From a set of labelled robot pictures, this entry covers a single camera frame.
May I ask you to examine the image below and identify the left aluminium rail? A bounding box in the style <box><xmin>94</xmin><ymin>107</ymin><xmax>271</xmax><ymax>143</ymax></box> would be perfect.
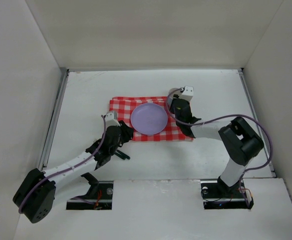
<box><xmin>37</xmin><ymin>67</ymin><xmax>69</xmax><ymax>170</ymax></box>

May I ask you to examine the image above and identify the gold knife green handle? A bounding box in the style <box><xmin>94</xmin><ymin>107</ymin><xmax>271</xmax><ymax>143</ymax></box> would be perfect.
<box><xmin>115</xmin><ymin>150</ymin><xmax>131</xmax><ymax>160</ymax></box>

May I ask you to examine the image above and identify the right aluminium rail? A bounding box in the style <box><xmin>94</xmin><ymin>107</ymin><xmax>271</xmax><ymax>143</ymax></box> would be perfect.
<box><xmin>238</xmin><ymin>68</ymin><xmax>277</xmax><ymax>178</ymax></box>

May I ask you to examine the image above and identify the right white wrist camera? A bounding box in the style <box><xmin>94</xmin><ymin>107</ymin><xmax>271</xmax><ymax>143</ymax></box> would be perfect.
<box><xmin>179</xmin><ymin>86</ymin><xmax>194</xmax><ymax>102</ymax></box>

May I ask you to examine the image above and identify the blue mug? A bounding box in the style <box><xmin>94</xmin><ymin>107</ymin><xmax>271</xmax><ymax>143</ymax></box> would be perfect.
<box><xmin>166</xmin><ymin>87</ymin><xmax>184</xmax><ymax>110</ymax></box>

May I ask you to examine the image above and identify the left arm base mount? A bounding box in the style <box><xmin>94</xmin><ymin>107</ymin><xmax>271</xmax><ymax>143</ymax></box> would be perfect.
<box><xmin>66</xmin><ymin>173</ymin><xmax>114</xmax><ymax>211</ymax></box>

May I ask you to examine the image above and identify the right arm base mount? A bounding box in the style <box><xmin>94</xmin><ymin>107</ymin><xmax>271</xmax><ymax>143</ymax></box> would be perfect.
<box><xmin>200</xmin><ymin>179</ymin><xmax>254</xmax><ymax>210</ymax></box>

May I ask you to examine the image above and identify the aluminium rail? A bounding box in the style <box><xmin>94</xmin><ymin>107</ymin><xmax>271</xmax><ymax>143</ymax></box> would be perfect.
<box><xmin>37</xmin><ymin>67</ymin><xmax>69</xmax><ymax>170</ymax></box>
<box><xmin>238</xmin><ymin>68</ymin><xmax>277</xmax><ymax>178</ymax></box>

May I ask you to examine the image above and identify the red checkered cloth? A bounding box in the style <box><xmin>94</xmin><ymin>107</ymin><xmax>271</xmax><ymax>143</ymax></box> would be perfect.
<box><xmin>109</xmin><ymin>96</ymin><xmax>193</xmax><ymax>142</ymax></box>

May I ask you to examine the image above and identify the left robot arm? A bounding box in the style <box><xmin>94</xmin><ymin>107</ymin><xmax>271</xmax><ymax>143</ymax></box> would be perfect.
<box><xmin>12</xmin><ymin>120</ymin><xmax>134</xmax><ymax>224</ymax></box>

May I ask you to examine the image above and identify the purple plate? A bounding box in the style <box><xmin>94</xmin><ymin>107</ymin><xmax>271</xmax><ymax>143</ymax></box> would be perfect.
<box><xmin>130</xmin><ymin>103</ymin><xmax>168</xmax><ymax>136</ymax></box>

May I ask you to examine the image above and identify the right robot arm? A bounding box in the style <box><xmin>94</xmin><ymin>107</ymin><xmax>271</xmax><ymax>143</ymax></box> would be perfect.
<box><xmin>166</xmin><ymin>97</ymin><xmax>264</xmax><ymax>194</ymax></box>

